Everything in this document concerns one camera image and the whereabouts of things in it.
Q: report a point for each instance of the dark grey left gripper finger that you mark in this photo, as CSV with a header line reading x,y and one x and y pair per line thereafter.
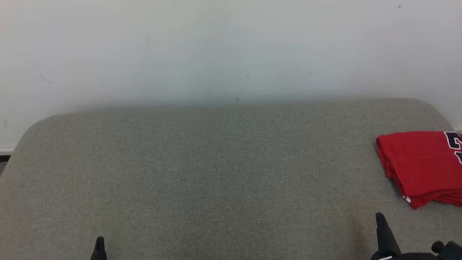
x,y
99,251

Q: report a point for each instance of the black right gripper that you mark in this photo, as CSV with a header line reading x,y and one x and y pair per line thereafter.
x,y
408,256

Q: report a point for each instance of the white and black baseboard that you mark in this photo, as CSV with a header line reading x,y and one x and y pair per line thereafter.
x,y
5,157

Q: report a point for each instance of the red white basketball jersey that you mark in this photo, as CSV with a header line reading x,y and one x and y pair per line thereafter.
x,y
418,166

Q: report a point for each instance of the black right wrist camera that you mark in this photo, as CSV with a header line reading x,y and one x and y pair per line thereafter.
x,y
451,251

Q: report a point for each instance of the grey fabric sofa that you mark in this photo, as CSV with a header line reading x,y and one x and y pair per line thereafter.
x,y
216,180

